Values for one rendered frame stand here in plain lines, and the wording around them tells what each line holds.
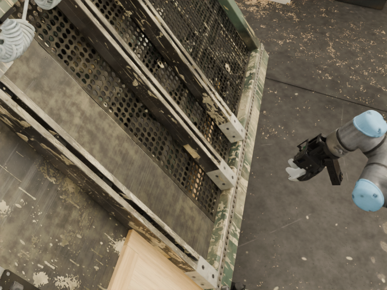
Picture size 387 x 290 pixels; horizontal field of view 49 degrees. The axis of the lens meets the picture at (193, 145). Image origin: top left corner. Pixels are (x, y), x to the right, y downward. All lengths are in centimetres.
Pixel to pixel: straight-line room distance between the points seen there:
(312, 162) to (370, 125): 21
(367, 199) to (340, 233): 187
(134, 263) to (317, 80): 299
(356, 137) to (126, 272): 75
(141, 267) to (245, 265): 139
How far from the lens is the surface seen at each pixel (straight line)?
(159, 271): 144
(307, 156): 128
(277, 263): 275
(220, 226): 174
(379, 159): 120
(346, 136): 121
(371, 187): 112
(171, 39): 177
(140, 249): 138
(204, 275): 154
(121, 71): 152
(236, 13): 251
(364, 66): 438
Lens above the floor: 238
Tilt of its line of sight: 48 degrees down
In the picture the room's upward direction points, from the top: 6 degrees clockwise
